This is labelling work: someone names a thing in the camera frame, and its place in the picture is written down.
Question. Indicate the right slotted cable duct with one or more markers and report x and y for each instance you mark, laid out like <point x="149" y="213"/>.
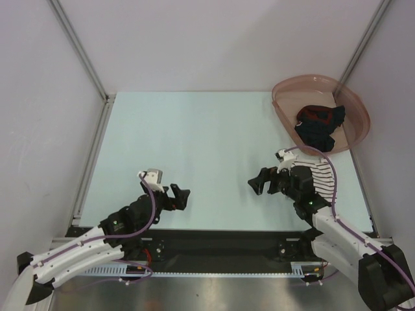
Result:
<point x="304" y="269"/>

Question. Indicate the dark navy red tank top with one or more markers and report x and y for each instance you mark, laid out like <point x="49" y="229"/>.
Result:
<point x="316" y="124"/>

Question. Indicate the right aluminium frame post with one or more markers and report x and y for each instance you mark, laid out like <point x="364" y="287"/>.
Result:
<point x="374" y="24"/>

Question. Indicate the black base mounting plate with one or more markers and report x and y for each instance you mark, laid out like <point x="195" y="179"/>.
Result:
<point x="224" y="252"/>

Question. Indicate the left aluminium frame post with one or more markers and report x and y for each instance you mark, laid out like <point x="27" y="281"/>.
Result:
<point x="73" y="39"/>

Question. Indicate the left slotted cable duct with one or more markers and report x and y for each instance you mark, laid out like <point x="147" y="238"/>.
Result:
<point x="115" y="270"/>

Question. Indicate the brown translucent plastic basin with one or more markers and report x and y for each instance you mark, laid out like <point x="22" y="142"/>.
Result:
<point x="291" y="95"/>

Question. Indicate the black white striped tank top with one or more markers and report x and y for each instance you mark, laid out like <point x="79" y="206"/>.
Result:
<point x="323" y="178"/>

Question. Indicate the aluminium frame post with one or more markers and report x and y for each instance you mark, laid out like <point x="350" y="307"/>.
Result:
<point x="73" y="39"/>
<point x="374" y="24"/>

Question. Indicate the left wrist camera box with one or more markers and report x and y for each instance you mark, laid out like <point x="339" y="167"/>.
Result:
<point x="152" y="179"/>

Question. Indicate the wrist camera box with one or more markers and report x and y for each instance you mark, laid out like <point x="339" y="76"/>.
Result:
<point x="286" y="159"/>
<point x="152" y="179"/>

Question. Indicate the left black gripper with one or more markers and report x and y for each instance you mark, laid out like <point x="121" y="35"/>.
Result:
<point x="179" y="201"/>

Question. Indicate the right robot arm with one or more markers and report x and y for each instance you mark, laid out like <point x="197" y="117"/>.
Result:
<point x="380" y="272"/>

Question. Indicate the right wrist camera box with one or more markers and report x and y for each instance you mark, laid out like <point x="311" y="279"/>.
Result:
<point x="286" y="159"/>

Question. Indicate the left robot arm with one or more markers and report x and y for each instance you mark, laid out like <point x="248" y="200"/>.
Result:
<point x="117" y="237"/>

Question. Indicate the slotted cable duct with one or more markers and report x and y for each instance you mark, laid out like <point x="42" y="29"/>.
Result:
<point x="304" y="269"/>
<point x="115" y="270"/>

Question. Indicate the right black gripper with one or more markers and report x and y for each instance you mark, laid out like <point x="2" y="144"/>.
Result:
<point x="267" y="174"/>

